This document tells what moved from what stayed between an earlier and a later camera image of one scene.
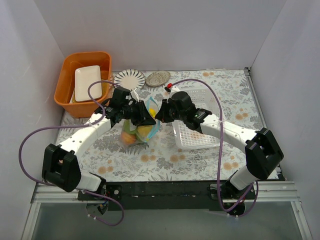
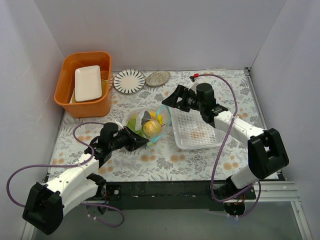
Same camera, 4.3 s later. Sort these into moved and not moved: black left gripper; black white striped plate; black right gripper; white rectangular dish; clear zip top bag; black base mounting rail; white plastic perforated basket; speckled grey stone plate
Moved: clear zip top bag; black right gripper; black left gripper
Not moved: white rectangular dish; white plastic perforated basket; black white striped plate; black base mounting rail; speckled grey stone plate
